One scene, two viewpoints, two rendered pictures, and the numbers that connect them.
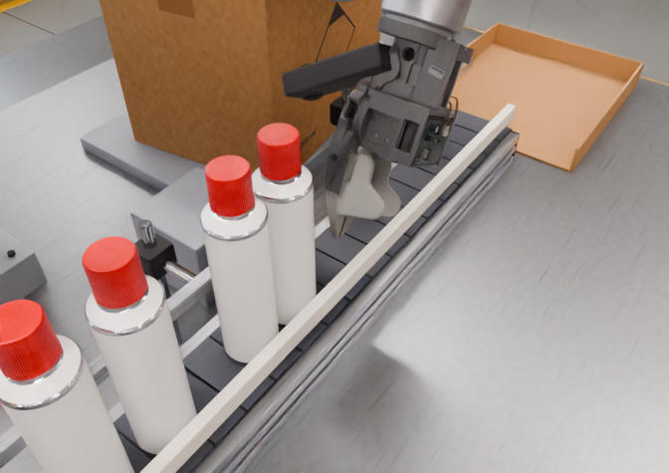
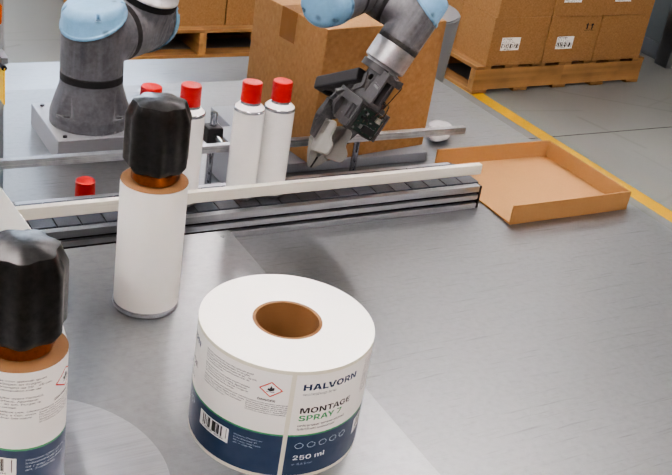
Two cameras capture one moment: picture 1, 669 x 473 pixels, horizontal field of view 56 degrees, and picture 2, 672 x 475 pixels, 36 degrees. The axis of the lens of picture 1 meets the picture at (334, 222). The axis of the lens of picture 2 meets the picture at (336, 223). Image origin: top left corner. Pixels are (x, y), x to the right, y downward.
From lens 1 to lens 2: 1.28 m
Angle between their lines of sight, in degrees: 23
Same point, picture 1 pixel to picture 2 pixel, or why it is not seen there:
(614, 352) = (436, 282)
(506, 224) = (435, 226)
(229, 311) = (232, 157)
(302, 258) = (277, 150)
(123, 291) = (190, 99)
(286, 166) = (280, 95)
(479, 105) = (487, 178)
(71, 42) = (238, 64)
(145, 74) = (261, 73)
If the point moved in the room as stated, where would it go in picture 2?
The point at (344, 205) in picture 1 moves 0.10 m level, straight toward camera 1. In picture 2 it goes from (316, 145) to (288, 163)
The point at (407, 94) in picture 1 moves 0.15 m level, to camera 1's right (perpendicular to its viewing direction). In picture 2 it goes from (363, 95) to (445, 119)
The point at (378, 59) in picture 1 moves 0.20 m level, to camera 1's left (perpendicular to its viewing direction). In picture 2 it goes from (356, 75) to (254, 45)
